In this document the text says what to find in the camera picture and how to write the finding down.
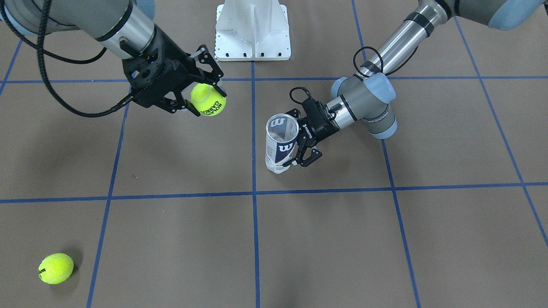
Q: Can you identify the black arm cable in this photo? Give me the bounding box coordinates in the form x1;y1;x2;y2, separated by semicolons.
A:
289;45;386;105

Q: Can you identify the white tennis ball can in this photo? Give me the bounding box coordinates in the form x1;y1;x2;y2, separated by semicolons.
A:
265;113;299;174

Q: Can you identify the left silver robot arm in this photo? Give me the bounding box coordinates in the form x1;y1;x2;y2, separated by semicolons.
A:
283;0;547;167

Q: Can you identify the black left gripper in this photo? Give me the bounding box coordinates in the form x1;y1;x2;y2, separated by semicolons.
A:
286;103;340;167

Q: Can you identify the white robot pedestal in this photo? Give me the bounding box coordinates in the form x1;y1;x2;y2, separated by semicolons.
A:
214;0;292;61

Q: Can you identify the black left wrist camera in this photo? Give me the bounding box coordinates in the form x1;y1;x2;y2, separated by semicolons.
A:
301;98;329;125

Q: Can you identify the yellow tennis ball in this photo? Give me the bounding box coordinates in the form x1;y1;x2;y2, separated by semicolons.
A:
191;84;226;117
39;253;74;284

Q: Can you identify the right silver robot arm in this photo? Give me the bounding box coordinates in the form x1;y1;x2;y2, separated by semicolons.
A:
1;0;226;118

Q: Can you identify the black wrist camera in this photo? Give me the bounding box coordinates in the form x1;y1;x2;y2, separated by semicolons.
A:
125;62;179;111
301;98;329;125

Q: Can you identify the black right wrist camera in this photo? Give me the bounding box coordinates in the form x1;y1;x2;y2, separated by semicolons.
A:
125;62;179;111

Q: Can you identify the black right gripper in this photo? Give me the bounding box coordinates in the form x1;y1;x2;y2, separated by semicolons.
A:
122;26;227;117

